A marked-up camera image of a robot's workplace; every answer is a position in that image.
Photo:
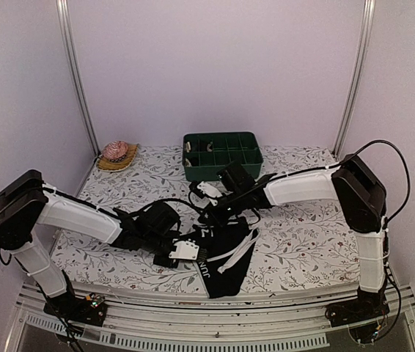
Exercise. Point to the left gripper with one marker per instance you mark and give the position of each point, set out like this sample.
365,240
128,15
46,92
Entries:
166,263

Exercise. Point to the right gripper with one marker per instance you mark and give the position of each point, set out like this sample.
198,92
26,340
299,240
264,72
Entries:
218,218

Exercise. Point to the black white-banded underwear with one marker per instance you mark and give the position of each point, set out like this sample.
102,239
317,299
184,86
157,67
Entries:
229,252

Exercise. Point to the green divided storage box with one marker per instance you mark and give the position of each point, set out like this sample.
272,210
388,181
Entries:
241,147

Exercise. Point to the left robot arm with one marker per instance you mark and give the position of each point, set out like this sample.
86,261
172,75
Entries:
29,201

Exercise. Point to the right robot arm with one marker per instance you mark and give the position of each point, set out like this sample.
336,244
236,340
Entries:
321,227

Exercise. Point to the pink patterned ball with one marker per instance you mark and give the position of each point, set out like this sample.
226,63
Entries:
116,150

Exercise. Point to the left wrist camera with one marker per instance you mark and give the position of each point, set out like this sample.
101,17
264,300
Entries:
184,250

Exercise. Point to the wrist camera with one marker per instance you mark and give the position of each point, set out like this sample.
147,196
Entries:
184,250
203,189

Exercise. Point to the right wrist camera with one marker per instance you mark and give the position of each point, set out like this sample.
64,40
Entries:
203,189

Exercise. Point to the front aluminium rail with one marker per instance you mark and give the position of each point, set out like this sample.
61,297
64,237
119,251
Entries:
139,320

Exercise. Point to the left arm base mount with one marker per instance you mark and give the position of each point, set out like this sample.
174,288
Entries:
82,310

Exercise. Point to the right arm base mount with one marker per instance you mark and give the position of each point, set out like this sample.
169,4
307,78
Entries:
364,307

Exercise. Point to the right aluminium frame post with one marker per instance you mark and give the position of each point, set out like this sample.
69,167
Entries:
358,68

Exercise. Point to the aluminium frame post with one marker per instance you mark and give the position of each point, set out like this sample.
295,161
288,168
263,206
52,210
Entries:
72,60
358,68

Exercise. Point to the left aluminium frame post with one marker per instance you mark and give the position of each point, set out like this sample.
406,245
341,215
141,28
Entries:
72,60

